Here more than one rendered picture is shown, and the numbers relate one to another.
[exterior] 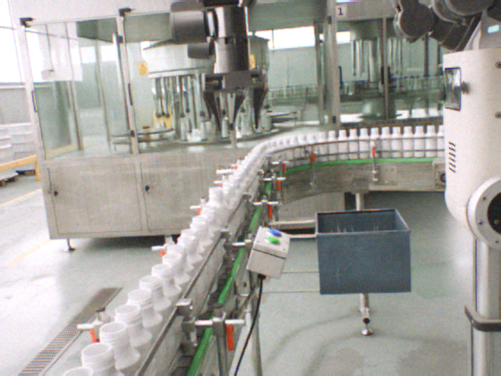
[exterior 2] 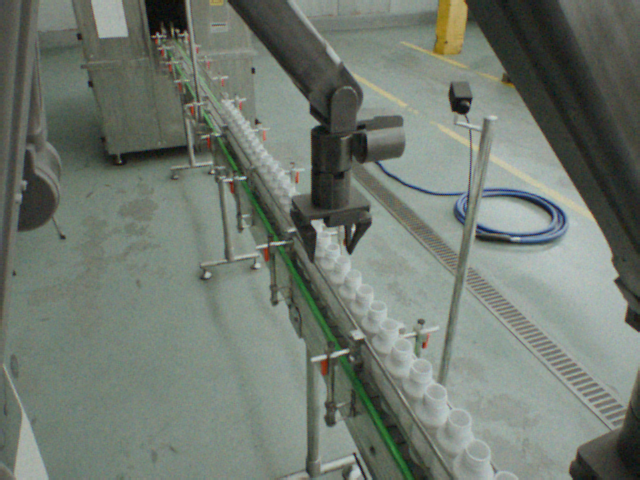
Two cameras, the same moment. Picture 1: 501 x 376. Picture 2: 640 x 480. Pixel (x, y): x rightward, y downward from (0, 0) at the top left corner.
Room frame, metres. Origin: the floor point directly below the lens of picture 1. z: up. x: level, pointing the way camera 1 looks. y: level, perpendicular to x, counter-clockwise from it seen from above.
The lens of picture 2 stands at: (1.54, -0.31, 1.83)
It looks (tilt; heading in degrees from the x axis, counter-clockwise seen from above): 32 degrees down; 153
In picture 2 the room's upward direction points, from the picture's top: straight up
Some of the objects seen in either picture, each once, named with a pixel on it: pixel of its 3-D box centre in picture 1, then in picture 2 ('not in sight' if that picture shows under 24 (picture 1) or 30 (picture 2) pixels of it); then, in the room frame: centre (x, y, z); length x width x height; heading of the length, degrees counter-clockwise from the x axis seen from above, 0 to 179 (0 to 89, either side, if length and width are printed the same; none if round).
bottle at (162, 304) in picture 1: (156, 325); (375, 336); (0.86, 0.18, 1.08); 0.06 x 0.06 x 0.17
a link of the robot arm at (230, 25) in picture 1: (227, 23); (335, 147); (0.96, 0.02, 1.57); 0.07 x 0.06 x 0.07; 83
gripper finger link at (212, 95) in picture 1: (226, 104); (341, 229); (0.96, 0.03, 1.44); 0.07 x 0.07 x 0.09; 83
